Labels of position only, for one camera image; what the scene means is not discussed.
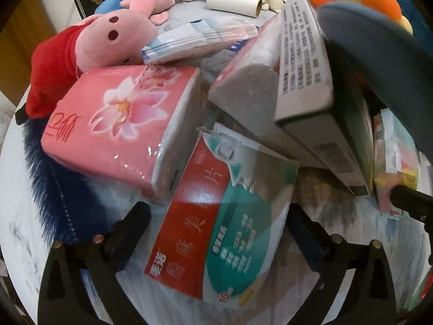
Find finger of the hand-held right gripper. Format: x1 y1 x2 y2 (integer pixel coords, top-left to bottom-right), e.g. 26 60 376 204
389 186 433 224

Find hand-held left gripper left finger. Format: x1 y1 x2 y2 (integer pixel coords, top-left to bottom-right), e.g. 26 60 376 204
38 201 152 325

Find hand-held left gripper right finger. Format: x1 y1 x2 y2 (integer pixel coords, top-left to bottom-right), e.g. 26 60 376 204
286 203 397 325

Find red and teal medicine box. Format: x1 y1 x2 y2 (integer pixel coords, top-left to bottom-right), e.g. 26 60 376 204
144 127 300 310

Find pink floral tissue pack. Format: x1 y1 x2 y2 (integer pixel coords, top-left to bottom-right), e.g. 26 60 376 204
41 65 202 204

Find white tissue pack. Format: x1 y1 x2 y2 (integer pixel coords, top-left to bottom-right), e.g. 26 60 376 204
207 15 283 122

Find pastel coloured packet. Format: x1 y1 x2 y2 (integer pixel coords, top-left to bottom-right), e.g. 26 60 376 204
372 108 420 217

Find dark blue fur piece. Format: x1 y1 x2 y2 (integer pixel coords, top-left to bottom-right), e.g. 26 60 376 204
15 108 136 244

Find blue boomerang toy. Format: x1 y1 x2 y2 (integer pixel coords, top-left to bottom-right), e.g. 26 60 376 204
316 2 433 165

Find white dark printed box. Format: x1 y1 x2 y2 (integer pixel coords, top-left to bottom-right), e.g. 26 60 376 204
274 0 374 197

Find pig plush in red dress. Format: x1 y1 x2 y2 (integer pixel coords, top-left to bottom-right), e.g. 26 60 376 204
15 8 159 126

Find blue white tissue packet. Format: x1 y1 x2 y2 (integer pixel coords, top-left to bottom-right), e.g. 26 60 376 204
140 16 259 64

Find white paper roll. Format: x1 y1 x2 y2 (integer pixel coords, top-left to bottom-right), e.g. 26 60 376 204
206 0 264 17

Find small teddy bear keychain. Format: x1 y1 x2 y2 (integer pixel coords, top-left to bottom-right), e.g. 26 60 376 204
259 0 288 12

